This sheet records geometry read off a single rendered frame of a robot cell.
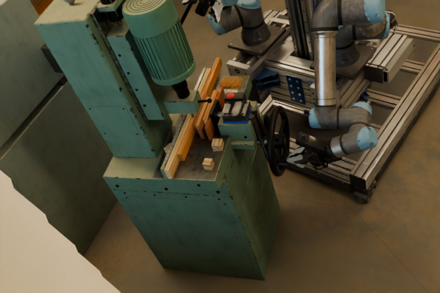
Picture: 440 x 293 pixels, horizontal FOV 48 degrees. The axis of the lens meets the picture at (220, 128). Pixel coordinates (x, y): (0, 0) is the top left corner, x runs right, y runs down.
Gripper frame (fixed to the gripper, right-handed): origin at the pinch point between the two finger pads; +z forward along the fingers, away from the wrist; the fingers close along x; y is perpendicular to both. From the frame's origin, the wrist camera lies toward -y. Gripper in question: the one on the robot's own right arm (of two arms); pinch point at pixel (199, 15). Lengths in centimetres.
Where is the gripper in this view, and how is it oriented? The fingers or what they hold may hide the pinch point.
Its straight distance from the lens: 192.1
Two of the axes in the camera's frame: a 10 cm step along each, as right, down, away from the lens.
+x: 8.8, 4.5, 1.6
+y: 4.0, -5.3, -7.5
